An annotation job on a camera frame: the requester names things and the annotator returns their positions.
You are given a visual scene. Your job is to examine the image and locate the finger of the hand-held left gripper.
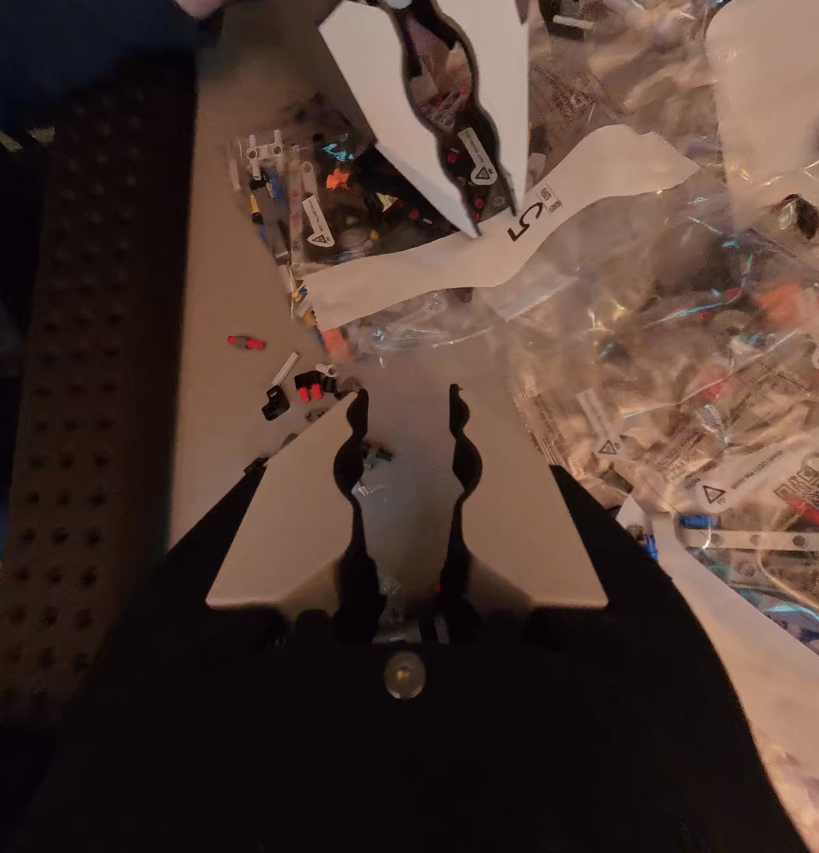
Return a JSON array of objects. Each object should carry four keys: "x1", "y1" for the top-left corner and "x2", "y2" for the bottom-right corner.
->
[
  {"x1": 435, "y1": 0, "x2": 531, "y2": 215},
  {"x1": 318, "y1": 0, "x2": 482, "y2": 239}
]

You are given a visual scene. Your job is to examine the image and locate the black perforated board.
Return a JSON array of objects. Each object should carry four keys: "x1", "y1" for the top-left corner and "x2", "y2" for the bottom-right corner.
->
[{"x1": 0, "y1": 53, "x2": 200, "y2": 734}]

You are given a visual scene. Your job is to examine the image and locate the scattered loose lego pieces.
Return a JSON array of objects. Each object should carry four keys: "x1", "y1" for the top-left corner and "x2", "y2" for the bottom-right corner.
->
[{"x1": 246, "y1": 353, "x2": 393, "y2": 477}]

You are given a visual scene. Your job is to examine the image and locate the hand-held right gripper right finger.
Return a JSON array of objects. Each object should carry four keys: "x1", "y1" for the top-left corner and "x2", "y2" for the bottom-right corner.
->
[{"x1": 448, "y1": 384, "x2": 610, "y2": 614}]

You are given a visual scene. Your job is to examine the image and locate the numbered clear plastic bag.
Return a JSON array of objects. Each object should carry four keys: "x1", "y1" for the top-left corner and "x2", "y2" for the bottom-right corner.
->
[{"x1": 296, "y1": 67, "x2": 717, "y2": 361}]

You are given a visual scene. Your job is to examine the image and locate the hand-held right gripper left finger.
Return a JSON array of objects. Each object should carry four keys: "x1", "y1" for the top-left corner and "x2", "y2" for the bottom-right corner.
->
[{"x1": 206, "y1": 388, "x2": 372, "y2": 613}]

